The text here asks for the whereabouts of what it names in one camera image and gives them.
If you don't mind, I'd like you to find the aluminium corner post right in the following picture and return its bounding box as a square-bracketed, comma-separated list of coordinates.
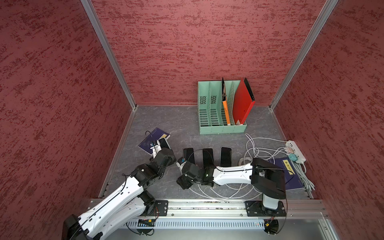
[269, 0, 338, 112]

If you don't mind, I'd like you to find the red folder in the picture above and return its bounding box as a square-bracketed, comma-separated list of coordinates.
[233, 78, 255, 125]

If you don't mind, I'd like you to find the purple book yellow label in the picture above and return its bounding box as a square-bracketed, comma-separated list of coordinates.
[138, 128, 171, 155]

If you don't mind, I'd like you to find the aluminium corner post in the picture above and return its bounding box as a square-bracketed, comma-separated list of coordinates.
[269, 0, 338, 112]
[81, 0, 137, 111]

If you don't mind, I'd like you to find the orange folder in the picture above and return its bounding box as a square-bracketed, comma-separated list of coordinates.
[222, 78, 231, 126]

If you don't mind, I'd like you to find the rightmost black phone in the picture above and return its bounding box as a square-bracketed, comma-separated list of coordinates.
[220, 147, 232, 168]

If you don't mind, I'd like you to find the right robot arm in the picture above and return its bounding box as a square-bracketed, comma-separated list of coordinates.
[177, 158, 287, 217]

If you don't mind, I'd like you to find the aluminium corner post left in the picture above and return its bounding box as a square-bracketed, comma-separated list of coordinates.
[81, 0, 137, 111]

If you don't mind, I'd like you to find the white power strip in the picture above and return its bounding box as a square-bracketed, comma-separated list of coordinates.
[285, 141, 306, 164]

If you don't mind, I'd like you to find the green file organizer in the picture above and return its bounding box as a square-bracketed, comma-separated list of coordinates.
[198, 80, 247, 135]

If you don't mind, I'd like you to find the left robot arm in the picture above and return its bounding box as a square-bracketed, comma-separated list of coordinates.
[62, 148, 176, 240]

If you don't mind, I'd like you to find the pink case phone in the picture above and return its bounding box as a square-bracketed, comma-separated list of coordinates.
[183, 148, 195, 164]

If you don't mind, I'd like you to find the white case phone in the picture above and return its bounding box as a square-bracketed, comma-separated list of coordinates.
[202, 148, 215, 168]

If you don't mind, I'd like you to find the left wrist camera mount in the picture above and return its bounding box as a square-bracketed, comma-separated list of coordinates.
[151, 140, 162, 158]

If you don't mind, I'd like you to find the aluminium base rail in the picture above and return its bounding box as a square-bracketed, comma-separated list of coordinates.
[83, 198, 329, 220]

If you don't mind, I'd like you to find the bundle of white cables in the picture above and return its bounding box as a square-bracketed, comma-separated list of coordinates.
[187, 133, 316, 201]

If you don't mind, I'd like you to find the dark phone far left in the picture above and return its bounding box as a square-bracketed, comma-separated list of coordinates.
[158, 138, 171, 149]

